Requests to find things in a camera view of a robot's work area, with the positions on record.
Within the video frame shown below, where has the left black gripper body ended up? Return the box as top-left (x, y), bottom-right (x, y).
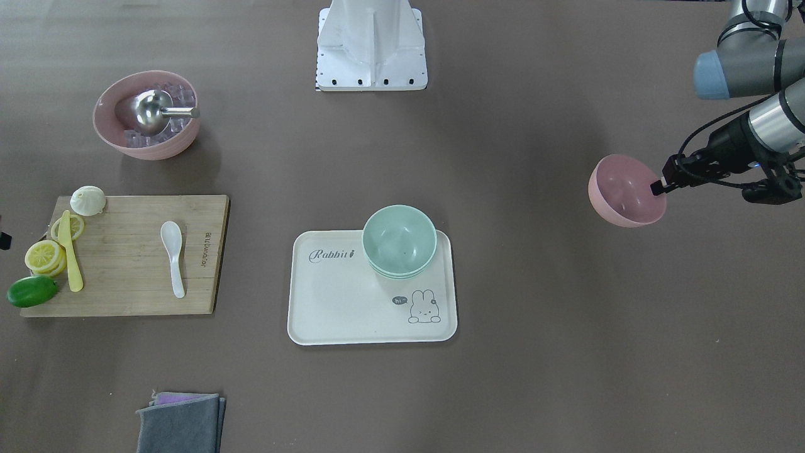
top-left (662, 116), bottom-right (802, 204)

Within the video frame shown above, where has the small pink bowl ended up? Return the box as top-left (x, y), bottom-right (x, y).
top-left (587, 154), bottom-right (667, 228)

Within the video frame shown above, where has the white ceramic spoon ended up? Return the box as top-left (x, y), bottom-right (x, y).
top-left (160, 221), bottom-right (185, 298)

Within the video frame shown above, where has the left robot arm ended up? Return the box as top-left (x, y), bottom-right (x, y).
top-left (652, 1), bottom-right (804, 204)

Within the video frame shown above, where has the top lemon slice stack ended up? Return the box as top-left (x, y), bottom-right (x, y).
top-left (24, 240), bottom-right (67, 276)

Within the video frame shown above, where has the large pink bowl with ice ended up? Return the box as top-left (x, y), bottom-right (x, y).
top-left (92, 70), bottom-right (201, 160)

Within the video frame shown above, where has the green bowl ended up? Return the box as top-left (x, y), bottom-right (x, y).
top-left (362, 204), bottom-right (438, 280)

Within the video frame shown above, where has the green lime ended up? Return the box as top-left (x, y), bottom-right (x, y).
top-left (6, 275), bottom-right (58, 308)

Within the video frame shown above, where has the yellow plastic knife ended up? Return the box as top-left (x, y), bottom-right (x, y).
top-left (57, 210), bottom-right (84, 292)

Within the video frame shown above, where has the lemon slice under knife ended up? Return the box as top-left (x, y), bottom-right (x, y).
top-left (50, 214), bottom-right (84, 242)

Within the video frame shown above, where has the white garlic bulb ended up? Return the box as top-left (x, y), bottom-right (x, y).
top-left (69, 186), bottom-right (106, 217)

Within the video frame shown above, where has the bamboo cutting board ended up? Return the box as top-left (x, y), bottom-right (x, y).
top-left (20, 194), bottom-right (230, 318)

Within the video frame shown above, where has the steel ladle scoop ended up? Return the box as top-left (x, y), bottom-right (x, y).
top-left (130, 89), bottom-right (199, 137)

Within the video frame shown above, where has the purple cloth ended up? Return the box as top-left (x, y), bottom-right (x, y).
top-left (149, 392), bottom-right (219, 406)

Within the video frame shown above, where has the grey folded cloth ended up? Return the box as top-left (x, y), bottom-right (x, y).
top-left (137, 396), bottom-right (226, 452)

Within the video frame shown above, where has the cream rabbit tray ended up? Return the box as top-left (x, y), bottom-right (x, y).
top-left (287, 230), bottom-right (459, 346)

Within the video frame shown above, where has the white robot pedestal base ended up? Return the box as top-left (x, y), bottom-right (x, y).
top-left (314, 1), bottom-right (428, 92)

